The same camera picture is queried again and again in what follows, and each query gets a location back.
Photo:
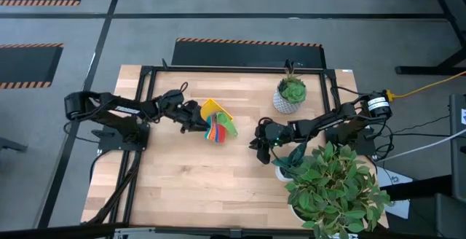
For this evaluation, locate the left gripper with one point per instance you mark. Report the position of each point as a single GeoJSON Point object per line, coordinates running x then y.
{"type": "Point", "coordinates": [178, 108]}

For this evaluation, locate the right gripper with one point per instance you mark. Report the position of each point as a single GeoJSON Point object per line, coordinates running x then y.
{"type": "Point", "coordinates": [275, 133]}

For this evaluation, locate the orange measuring cup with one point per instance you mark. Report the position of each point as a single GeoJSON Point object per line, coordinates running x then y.
{"type": "Point", "coordinates": [207, 135]}

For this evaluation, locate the teal measuring cup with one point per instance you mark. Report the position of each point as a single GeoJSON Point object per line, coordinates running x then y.
{"type": "Point", "coordinates": [211, 133]}

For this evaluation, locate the light blue measuring cup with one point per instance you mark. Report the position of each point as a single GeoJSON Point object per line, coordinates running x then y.
{"type": "Point", "coordinates": [215, 135]}

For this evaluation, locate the yellow plastic basket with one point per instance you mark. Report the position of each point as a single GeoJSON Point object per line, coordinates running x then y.
{"type": "Point", "coordinates": [211, 107]}

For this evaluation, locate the red measuring cup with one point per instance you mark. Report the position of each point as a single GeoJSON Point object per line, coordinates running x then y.
{"type": "Point", "coordinates": [221, 137]}

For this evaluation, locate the green measuring cup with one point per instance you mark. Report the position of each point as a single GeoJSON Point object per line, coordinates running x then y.
{"type": "Point", "coordinates": [227, 122]}

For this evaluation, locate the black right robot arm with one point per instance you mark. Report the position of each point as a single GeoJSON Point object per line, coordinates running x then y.
{"type": "Point", "coordinates": [327, 122]}

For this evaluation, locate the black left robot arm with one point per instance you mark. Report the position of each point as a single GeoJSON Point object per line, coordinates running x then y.
{"type": "Point", "coordinates": [123, 109]}

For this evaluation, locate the snake plant in white pot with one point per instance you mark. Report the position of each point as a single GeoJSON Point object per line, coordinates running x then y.
{"type": "Point", "coordinates": [291, 159]}

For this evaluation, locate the succulent in patterned white pot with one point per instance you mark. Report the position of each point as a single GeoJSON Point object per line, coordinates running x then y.
{"type": "Point", "coordinates": [293, 92]}

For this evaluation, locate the leafy green potted plant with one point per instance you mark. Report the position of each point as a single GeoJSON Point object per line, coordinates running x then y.
{"type": "Point", "coordinates": [327, 191]}

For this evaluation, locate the white sheet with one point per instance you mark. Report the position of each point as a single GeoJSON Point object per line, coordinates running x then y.
{"type": "Point", "coordinates": [389, 177]}

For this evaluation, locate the black desk stand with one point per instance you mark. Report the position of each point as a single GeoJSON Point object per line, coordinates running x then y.
{"type": "Point", "coordinates": [429, 70]}

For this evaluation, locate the black chair leg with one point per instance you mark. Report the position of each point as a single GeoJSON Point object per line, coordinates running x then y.
{"type": "Point", "coordinates": [11, 145]}

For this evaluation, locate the dark grey floor equipment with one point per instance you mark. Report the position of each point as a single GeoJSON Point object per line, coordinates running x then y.
{"type": "Point", "coordinates": [437, 213]}

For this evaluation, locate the grey cabinet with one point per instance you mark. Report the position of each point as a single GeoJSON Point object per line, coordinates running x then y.
{"type": "Point", "coordinates": [458, 140]}

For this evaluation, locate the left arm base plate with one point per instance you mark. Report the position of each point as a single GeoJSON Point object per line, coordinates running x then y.
{"type": "Point", "coordinates": [113, 142]}

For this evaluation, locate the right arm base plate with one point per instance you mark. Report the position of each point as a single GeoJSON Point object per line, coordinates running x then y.
{"type": "Point", "coordinates": [366, 146]}

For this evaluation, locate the silver metal bracket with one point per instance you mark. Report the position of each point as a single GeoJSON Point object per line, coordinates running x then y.
{"type": "Point", "coordinates": [134, 231]}

